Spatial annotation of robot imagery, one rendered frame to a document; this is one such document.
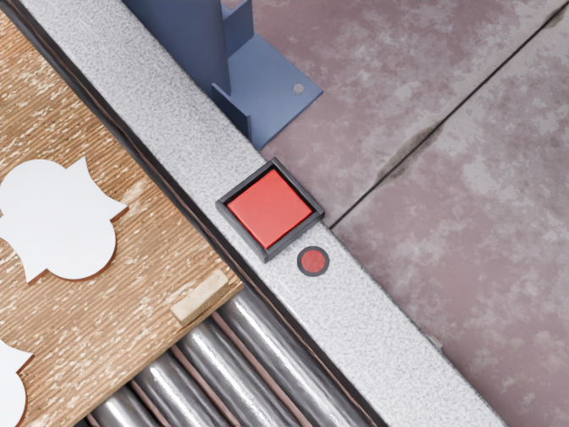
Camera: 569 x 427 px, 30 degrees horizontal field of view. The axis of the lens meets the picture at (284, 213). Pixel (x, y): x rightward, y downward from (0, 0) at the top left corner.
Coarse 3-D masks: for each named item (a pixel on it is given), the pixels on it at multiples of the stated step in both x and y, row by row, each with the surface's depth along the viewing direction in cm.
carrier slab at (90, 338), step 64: (0, 64) 108; (0, 128) 105; (64, 128) 105; (128, 192) 102; (0, 256) 100; (128, 256) 100; (192, 256) 100; (0, 320) 98; (64, 320) 98; (128, 320) 97; (192, 320) 97; (64, 384) 95
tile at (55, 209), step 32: (32, 160) 102; (0, 192) 101; (32, 192) 101; (64, 192) 101; (96, 192) 101; (0, 224) 100; (32, 224) 100; (64, 224) 100; (96, 224) 100; (32, 256) 99; (64, 256) 99; (96, 256) 99
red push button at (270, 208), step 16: (272, 176) 103; (256, 192) 103; (272, 192) 103; (288, 192) 103; (240, 208) 102; (256, 208) 102; (272, 208) 102; (288, 208) 102; (304, 208) 102; (256, 224) 102; (272, 224) 102; (288, 224) 102; (272, 240) 101
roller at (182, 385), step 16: (160, 368) 97; (176, 368) 98; (144, 384) 98; (160, 384) 97; (176, 384) 97; (192, 384) 98; (160, 400) 97; (176, 400) 96; (192, 400) 96; (208, 400) 98; (176, 416) 96; (192, 416) 96; (208, 416) 96
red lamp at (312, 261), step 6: (306, 252) 102; (312, 252) 102; (318, 252) 102; (306, 258) 102; (312, 258) 102; (318, 258) 102; (306, 264) 101; (312, 264) 101; (318, 264) 101; (312, 270) 101; (318, 270) 101
